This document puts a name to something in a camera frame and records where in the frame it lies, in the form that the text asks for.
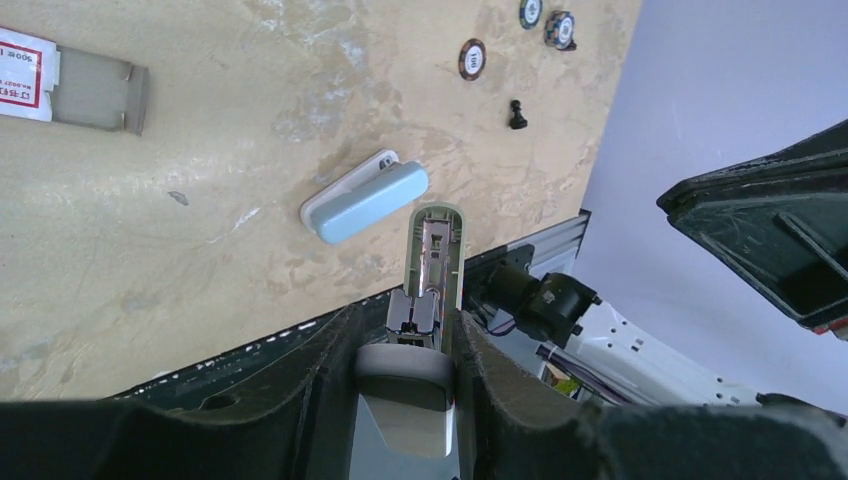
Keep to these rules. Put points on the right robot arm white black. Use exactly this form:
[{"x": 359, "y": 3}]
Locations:
[{"x": 585, "y": 337}]

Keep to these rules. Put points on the black chess pawn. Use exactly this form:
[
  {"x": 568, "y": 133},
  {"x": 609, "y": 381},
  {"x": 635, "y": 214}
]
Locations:
[{"x": 517, "y": 121}]

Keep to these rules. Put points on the green poker chip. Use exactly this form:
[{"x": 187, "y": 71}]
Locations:
[{"x": 530, "y": 13}]

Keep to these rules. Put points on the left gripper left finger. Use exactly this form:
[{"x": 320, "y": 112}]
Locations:
[{"x": 294, "y": 419}]

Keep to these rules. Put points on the blue poker chip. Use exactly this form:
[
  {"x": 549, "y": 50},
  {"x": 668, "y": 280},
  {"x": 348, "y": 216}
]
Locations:
[{"x": 559, "y": 30}]

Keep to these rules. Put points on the green stapler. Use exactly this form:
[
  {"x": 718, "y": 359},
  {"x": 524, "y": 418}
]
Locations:
[{"x": 407, "y": 382}]

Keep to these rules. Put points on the brown poker chip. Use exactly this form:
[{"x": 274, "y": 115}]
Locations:
[{"x": 471, "y": 59}]

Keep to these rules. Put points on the blue stapler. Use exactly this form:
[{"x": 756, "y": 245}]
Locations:
[{"x": 368, "y": 193}]

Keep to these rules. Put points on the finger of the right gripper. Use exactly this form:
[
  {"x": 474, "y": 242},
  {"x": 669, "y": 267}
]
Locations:
[{"x": 779, "y": 222}]

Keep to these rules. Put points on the aluminium frame rail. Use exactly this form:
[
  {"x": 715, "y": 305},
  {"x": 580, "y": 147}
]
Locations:
[{"x": 554, "y": 249}]

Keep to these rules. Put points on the red white staple box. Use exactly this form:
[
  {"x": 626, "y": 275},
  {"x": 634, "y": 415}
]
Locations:
[{"x": 47, "y": 82}]

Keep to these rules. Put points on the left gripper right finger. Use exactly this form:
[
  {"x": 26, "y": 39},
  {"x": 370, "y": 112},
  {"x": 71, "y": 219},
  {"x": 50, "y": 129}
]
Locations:
[{"x": 510, "y": 425}]

